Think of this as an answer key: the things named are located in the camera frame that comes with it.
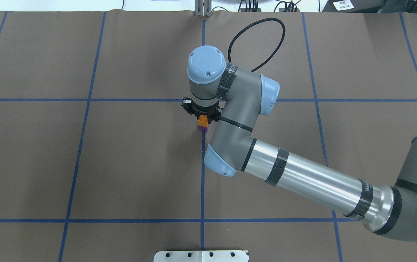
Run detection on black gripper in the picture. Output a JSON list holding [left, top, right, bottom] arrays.
[[181, 97, 223, 124]]

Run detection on orange trapezoid block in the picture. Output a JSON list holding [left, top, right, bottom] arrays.
[[198, 115, 209, 127]]

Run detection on purple trapezoid block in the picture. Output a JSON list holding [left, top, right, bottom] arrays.
[[198, 126, 209, 132]]

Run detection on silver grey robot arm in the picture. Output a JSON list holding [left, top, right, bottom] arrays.
[[182, 45, 417, 242]]

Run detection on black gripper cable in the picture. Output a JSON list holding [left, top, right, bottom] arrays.
[[228, 18, 286, 72]]

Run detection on aluminium frame post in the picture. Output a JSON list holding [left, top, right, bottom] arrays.
[[195, 0, 213, 17]]

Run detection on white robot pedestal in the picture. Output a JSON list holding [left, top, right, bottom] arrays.
[[153, 250, 250, 262]]

